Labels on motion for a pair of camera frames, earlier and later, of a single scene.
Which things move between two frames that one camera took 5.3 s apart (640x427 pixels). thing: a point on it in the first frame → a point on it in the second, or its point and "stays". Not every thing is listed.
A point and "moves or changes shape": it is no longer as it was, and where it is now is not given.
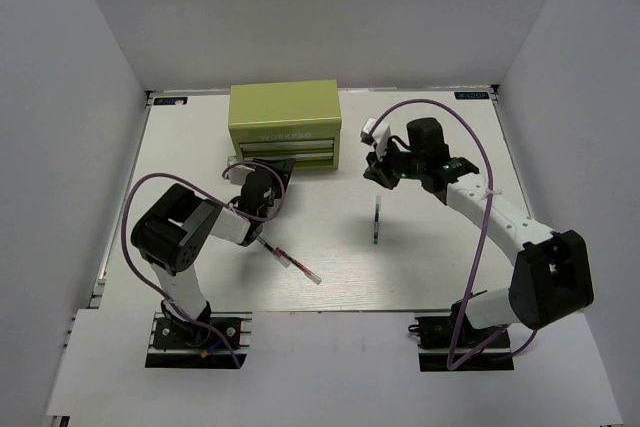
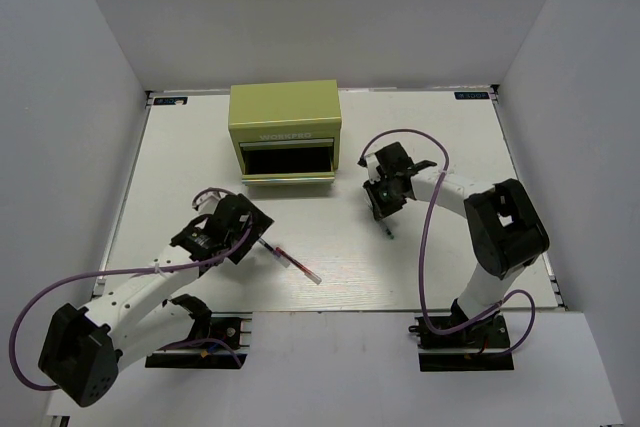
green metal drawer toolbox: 298,120 stays
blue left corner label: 170,101 stays
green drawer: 302,158 moves or changes shape
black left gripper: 282,167 → 262,222
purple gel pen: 276,254 stays
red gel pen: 297,265 stays
